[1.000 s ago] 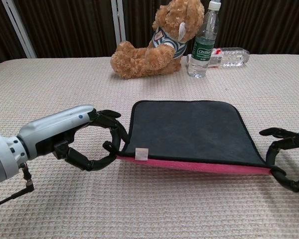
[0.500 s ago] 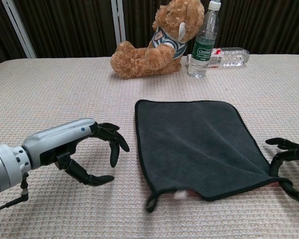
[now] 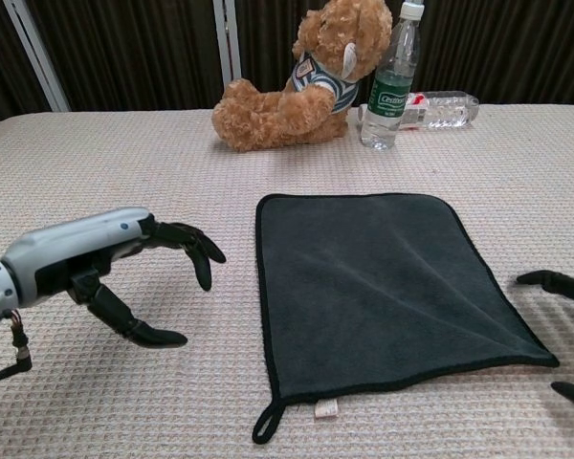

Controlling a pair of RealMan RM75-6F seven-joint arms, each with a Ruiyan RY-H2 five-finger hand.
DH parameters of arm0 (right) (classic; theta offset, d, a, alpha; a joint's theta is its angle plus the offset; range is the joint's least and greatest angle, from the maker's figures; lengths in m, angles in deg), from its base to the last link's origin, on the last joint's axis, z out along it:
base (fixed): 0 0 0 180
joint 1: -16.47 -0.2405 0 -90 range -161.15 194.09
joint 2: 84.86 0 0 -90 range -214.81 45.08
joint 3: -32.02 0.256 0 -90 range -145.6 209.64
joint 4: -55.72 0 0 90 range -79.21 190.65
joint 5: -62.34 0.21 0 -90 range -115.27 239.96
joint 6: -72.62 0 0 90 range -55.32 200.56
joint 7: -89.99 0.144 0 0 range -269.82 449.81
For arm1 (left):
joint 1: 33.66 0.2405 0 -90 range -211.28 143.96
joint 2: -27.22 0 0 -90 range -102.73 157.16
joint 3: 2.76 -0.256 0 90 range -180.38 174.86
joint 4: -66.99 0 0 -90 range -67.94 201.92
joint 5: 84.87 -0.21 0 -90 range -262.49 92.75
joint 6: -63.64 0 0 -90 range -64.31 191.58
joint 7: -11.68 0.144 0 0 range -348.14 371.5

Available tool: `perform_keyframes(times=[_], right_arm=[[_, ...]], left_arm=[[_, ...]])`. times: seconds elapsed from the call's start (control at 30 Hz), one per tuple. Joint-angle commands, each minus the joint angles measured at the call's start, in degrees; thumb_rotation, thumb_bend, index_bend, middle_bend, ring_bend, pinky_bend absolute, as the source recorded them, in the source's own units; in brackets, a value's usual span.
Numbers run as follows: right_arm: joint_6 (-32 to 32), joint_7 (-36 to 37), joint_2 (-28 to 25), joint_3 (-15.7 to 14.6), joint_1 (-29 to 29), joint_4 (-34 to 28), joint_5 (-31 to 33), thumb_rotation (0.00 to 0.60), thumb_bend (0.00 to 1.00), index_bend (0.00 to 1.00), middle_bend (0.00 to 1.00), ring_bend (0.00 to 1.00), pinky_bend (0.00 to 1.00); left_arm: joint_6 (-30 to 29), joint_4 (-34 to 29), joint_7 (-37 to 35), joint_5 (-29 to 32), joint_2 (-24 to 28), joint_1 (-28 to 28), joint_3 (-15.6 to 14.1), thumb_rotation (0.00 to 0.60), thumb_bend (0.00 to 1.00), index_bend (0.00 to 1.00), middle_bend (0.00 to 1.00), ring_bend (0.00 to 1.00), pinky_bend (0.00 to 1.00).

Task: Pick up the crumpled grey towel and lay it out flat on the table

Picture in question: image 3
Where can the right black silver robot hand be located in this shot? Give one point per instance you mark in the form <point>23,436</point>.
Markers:
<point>564,286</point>

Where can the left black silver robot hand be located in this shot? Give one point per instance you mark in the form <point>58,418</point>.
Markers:
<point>67,248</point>

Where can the red label water bottle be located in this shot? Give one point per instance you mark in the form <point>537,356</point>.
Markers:
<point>445,111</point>

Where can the brown teddy bear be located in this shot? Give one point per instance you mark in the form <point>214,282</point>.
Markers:
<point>292,110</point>

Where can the grey and pink cloth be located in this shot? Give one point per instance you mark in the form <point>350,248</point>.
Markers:
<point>387,287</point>

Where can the black pleated curtain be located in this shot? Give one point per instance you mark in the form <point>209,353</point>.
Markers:
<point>139,48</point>

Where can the beige woven tablecloth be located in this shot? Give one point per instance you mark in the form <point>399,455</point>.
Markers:
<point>124,406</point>

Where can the white partition frame post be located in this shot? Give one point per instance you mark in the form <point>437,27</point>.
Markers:
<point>38,57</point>
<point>226,43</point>

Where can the green label water bottle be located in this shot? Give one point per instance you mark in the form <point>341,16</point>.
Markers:
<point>392,100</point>

